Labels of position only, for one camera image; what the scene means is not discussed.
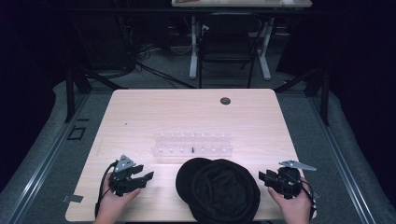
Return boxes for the clear acrylic peg rack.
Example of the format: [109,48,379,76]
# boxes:
[150,132,234,158]

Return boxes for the aluminium floor rail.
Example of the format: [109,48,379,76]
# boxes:
[306,92,379,224]
[5,92,92,224]

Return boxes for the white-legged desk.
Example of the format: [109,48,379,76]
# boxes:
[171,0,314,81]

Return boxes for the black floor cables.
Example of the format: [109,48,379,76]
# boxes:
[135,61,198,90]

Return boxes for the person's black cap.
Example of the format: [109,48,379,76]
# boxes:
[175,157,262,224]

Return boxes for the person's left hand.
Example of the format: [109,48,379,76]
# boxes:
[92,172,142,224]

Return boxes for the black metal stand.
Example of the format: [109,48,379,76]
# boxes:
[273,66,332,127]
[64,65,129,123]

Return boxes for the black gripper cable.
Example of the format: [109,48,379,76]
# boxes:
[94,161,120,219]
[288,171,316,219]

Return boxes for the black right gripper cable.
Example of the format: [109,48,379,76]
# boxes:
[288,171,316,219]

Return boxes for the grey tape piece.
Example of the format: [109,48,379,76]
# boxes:
[61,193,85,204]

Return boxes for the black tape square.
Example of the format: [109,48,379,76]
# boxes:
[66,125,87,141]

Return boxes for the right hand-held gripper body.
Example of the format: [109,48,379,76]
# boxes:
[273,160,318,201]

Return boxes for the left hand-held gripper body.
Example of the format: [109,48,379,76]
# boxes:
[108,154,148,198]

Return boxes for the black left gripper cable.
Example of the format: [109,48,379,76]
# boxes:
[94,161,120,219]

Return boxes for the person's right hand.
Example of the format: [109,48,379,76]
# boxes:
[267,176,314,224]

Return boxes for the black chair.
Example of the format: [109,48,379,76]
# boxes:
[197,12,263,90]

